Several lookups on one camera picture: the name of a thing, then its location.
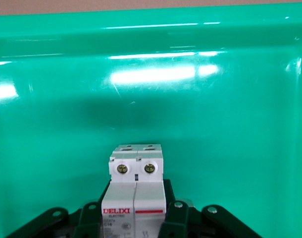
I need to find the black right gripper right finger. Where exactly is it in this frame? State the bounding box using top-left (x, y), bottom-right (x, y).
top-left (159, 179), bottom-right (262, 238)

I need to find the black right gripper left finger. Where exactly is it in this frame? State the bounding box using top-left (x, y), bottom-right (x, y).
top-left (7, 199), bottom-right (102, 238)

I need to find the white circuit breaker red toggle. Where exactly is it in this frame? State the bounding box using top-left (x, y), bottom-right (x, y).
top-left (101, 143), bottom-right (166, 238)

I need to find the green plastic tray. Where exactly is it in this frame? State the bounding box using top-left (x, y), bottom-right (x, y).
top-left (0, 2), bottom-right (302, 238)

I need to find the brown table mat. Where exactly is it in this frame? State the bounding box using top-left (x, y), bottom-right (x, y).
top-left (0, 0), bottom-right (302, 17)

